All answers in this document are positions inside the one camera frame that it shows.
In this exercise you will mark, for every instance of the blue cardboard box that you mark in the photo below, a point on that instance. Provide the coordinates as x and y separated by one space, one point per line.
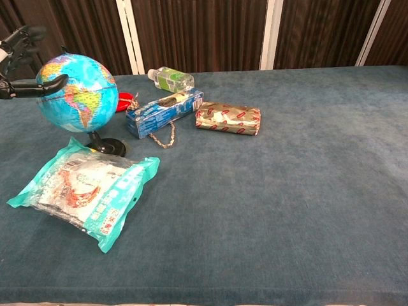
162 111

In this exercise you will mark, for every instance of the red round disc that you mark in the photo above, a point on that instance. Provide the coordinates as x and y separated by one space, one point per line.
122 102

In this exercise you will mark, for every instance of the clear plastic bottle green label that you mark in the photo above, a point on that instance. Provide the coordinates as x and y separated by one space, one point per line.
170 78

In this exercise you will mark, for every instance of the blue world globe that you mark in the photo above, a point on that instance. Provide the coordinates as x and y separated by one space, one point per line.
79 95

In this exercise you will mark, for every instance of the gold red tissue pack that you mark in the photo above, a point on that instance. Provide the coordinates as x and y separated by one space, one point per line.
228 118

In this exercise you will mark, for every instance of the white frame post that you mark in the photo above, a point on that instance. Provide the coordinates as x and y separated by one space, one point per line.
373 32
130 35
271 32

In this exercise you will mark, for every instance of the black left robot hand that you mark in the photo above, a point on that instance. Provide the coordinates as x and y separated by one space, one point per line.
28 87

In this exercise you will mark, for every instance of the teal plastic snack bag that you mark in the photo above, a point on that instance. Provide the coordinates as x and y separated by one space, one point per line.
86 191

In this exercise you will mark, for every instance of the blue table cloth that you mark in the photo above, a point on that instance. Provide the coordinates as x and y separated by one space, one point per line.
255 197

